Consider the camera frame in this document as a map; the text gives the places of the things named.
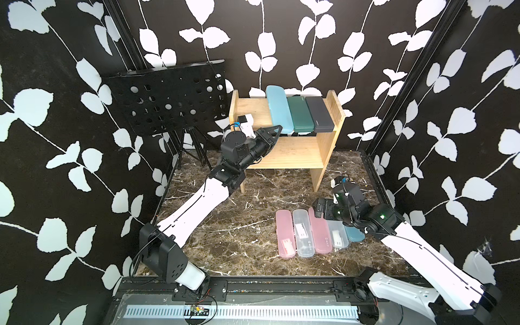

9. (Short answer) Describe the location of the light blue pencil case top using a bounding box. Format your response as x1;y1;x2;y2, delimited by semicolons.
265;85;294;135

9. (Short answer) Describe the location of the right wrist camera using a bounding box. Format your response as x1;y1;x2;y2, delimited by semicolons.
331;176;366;209

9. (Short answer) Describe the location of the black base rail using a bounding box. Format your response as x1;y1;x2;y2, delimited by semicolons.
117;275;444;306

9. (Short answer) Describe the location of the teal pencil case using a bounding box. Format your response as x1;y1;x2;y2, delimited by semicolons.
345;226;366;242

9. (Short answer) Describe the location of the black perforated music stand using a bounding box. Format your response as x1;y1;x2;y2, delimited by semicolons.
102;59;231;181

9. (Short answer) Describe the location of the dark green pencil case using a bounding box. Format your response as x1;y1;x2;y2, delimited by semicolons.
287;96;314;134

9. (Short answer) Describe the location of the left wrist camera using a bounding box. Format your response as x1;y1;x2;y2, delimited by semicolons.
230;114;256;139

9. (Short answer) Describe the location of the white ribbed cable duct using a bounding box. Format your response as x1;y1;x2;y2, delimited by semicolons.
123;305;360;322

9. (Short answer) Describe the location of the pink pencil case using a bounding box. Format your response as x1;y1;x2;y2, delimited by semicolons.
275;210;296;259
308;207;333;255

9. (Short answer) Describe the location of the frosted clear pencil case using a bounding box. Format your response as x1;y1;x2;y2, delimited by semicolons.
327;220;349;250

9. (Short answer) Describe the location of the pink pencil case top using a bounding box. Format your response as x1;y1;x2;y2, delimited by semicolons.
275;210;296;259

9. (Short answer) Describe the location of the wooden two-tier shelf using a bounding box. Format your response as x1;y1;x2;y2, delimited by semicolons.
229;89;346;192

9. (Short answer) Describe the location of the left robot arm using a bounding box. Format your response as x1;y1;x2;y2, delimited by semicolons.
134;125;282;292

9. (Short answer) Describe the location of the small circuit board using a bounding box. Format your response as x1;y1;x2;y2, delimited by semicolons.
184;305;211;318

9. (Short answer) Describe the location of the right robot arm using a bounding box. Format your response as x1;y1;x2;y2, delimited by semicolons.
313;194;502;324

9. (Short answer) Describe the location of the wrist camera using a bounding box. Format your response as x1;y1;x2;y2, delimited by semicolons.
230;114;256;139
331;176;366;209

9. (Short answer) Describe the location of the dark grey pencil case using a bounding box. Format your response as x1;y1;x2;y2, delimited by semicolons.
305;97;334;133

